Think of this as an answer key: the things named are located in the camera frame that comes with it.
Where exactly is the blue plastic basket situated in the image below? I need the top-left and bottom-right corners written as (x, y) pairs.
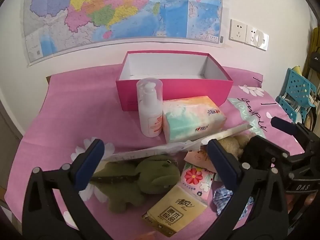
top-left (275, 67), bottom-right (318, 124)

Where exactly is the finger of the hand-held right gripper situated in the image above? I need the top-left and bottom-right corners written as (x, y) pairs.
top-left (241, 135), bottom-right (304, 170)
top-left (270, 116), bottom-right (313, 153)

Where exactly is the pink flowered bedsheet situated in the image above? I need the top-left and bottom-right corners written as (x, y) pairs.
top-left (5, 65), bottom-right (308, 240)

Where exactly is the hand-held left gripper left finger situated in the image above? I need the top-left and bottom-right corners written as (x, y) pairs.
top-left (22, 138), bottom-right (113, 240)

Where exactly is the blue checkered cloth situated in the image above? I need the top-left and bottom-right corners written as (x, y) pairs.
top-left (212, 186), bottom-right (254, 222)

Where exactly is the yellow tissue pack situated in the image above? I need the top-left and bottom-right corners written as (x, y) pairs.
top-left (142, 184), bottom-right (209, 238)

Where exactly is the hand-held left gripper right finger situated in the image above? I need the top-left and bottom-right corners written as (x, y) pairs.
top-left (207, 138), bottom-right (290, 240)

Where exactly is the beige plush toy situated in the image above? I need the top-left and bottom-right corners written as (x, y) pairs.
top-left (220, 134), bottom-right (257, 159)

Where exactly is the white pump bottle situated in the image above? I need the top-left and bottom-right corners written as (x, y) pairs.
top-left (136, 78), bottom-right (164, 138)

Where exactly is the green plush toy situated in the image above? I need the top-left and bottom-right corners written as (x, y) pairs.
top-left (90, 154), bottom-right (181, 213)

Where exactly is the pink cardboard box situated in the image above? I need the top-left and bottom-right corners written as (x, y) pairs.
top-left (115, 50), bottom-right (234, 112)

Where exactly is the colourful wall map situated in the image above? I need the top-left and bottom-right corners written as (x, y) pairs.
top-left (23, 0), bottom-right (223, 67)

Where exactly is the pink sachet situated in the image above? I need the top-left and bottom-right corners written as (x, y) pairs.
top-left (184, 149), bottom-right (218, 173)

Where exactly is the floral tissue pack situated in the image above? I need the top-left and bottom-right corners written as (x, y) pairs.
top-left (180, 162), bottom-right (218, 203)

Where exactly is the dark hanging cloth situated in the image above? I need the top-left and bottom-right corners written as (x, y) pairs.
top-left (304, 26), bottom-right (320, 80)

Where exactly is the pastel tissue pack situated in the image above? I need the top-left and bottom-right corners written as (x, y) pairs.
top-left (162, 95), bottom-right (227, 143)

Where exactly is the clear plastic package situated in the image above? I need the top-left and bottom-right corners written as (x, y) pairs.
top-left (104, 124), bottom-right (254, 162)

